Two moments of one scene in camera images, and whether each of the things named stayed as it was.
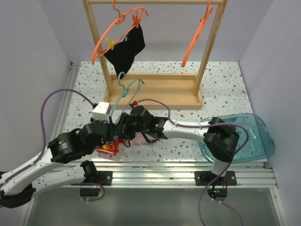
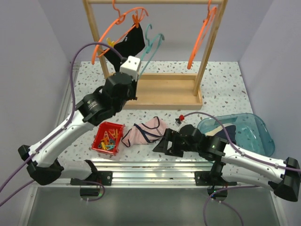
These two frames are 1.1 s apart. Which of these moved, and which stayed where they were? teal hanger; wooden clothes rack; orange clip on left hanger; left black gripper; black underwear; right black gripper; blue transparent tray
Moved: teal hanger; right black gripper; left black gripper
Stayed: black underwear; orange clip on left hanger; blue transparent tray; wooden clothes rack
